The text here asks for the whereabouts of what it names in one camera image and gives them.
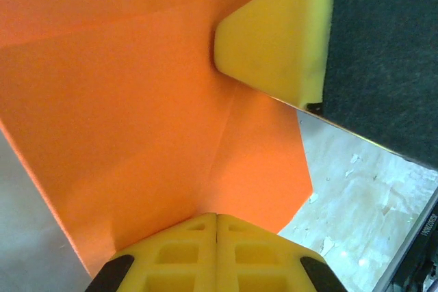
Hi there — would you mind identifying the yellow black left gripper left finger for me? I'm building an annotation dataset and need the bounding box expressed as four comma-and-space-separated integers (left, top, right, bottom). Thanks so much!
85, 213, 218, 292

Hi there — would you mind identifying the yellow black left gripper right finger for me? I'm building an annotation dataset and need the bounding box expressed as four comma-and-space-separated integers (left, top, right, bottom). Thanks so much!
216, 213, 346, 292

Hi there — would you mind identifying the orange paper sheet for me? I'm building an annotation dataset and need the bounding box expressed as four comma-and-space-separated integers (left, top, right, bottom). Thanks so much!
0, 0, 315, 279

